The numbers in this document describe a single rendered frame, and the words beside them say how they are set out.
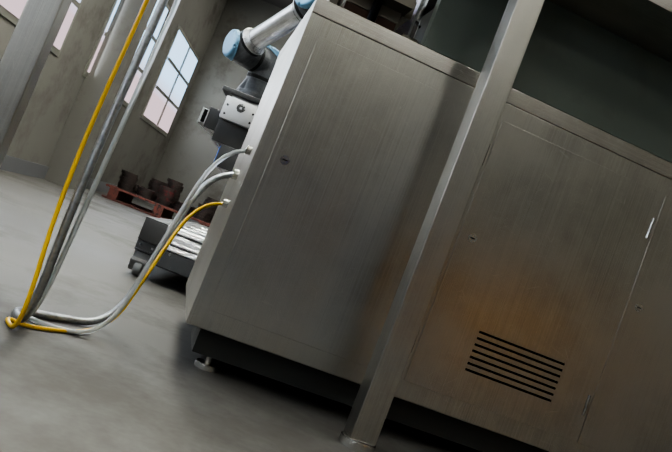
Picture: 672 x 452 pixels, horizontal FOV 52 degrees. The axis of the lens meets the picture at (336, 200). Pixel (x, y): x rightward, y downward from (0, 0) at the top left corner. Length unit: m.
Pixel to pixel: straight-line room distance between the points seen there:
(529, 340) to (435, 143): 0.54
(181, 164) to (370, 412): 9.35
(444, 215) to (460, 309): 0.31
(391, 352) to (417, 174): 0.43
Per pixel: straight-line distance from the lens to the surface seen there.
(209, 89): 10.82
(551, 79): 1.83
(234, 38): 2.81
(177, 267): 2.71
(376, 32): 1.67
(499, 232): 1.74
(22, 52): 1.45
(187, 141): 10.73
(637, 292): 1.95
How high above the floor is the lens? 0.37
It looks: 4 degrees up
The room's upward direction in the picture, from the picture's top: 22 degrees clockwise
